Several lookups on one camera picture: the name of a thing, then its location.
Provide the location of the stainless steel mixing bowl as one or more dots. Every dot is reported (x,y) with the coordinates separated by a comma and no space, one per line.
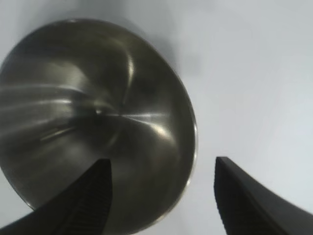
(85,102)

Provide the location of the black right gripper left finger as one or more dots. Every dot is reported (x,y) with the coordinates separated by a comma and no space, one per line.
(80,203)

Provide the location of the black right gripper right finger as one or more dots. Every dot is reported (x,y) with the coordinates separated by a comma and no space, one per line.
(244,208)

